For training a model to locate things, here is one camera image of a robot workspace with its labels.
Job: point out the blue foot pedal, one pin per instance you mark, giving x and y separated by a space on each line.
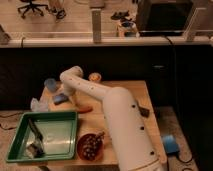
170 144

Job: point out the black rectangular block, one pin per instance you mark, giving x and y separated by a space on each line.
144 112

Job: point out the black spatula in tray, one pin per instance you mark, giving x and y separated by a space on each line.
35 149

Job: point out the green plastic tray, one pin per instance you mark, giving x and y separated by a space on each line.
59 130

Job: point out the blue sponge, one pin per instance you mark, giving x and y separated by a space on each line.
60 98

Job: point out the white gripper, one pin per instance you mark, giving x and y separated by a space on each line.
68 91

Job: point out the blue plastic cup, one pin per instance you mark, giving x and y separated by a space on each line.
51 84

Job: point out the red bowl of grapes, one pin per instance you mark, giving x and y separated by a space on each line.
90 146

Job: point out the black office chair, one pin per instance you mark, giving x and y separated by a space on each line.
31 5

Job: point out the black monitor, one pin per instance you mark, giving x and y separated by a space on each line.
162 17

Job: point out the orange-filled small cup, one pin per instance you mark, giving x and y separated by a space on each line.
95 77

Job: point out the orange carrot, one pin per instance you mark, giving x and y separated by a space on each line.
84 109

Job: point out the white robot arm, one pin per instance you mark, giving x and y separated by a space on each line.
132 144

